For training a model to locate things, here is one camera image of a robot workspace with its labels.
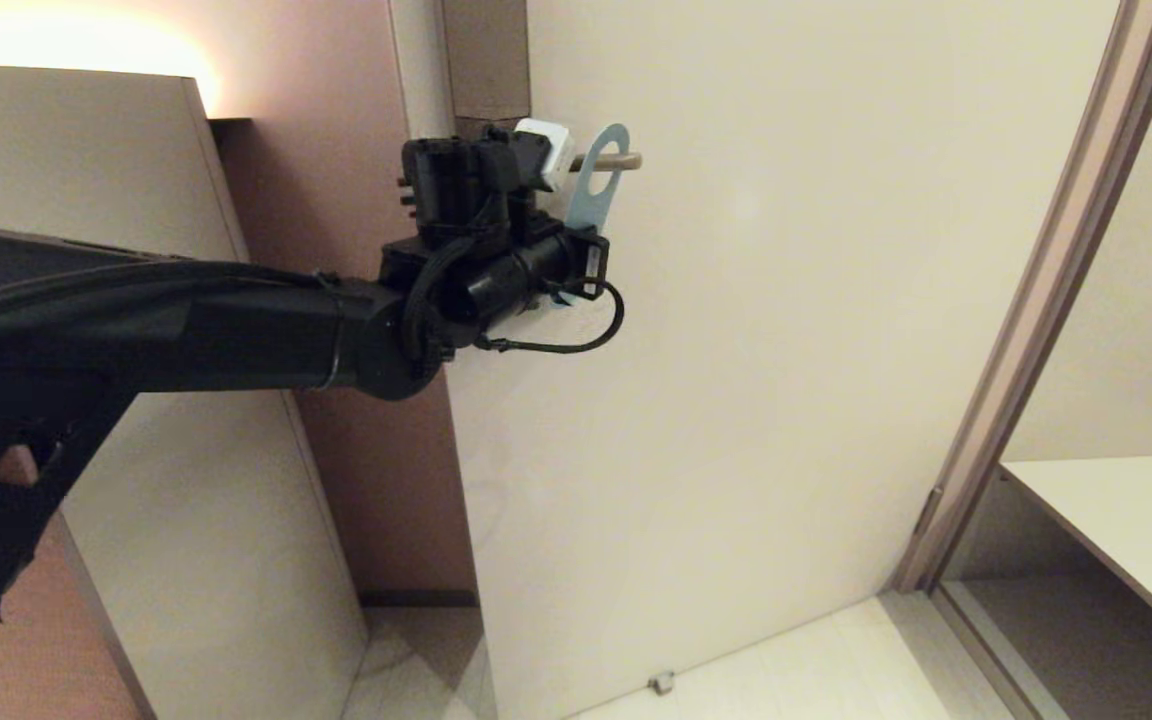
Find blue do-not-disturb door hanger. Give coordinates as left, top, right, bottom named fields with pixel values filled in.
left=546, top=123, right=631, bottom=308

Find brown metal lock plate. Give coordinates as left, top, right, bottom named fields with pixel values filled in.
left=441, top=0, right=531, bottom=141

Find cream door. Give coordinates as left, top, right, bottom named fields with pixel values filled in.
left=391, top=0, right=1122, bottom=720

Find dark baseboard strip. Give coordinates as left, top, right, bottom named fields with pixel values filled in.
left=359, top=591, right=480, bottom=610

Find beige partition panel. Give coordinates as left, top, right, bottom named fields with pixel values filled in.
left=0, top=65, right=369, bottom=720

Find white shelf board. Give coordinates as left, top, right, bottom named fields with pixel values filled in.
left=998, top=455, right=1152, bottom=669

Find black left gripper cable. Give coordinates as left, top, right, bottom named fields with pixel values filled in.
left=476, top=280, right=625, bottom=356

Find black left camera bracket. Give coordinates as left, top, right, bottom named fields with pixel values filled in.
left=481, top=130, right=555, bottom=216

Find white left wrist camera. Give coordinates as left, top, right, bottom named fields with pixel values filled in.
left=514, top=118, right=577, bottom=193

